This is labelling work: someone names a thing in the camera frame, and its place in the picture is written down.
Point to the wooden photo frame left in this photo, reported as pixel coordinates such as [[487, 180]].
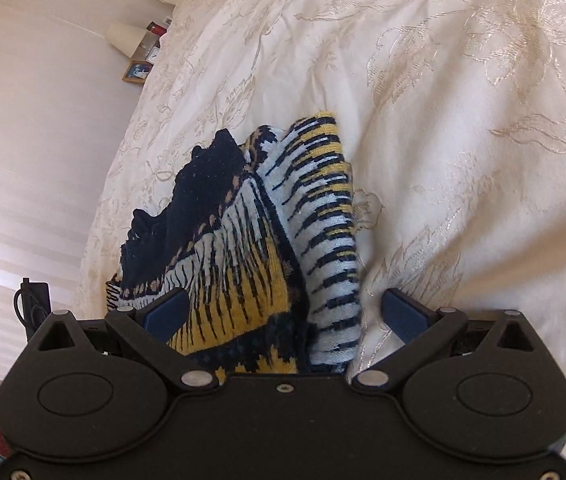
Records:
[[137, 71]]

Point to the cream floral bedspread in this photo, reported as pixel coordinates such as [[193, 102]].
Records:
[[452, 114]]

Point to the left nightstand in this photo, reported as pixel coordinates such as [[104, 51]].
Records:
[[148, 49]]

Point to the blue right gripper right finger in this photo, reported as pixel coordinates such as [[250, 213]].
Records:
[[406, 317]]

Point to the navy yellow white knit sweater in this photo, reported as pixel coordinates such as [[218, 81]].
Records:
[[261, 236]]

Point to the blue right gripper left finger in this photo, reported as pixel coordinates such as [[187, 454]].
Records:
[[163, 317]]

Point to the red bottle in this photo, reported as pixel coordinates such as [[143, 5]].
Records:
[[156, 29]]

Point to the left bedside lamp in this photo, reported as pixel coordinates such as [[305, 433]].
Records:
[[127, 39]]

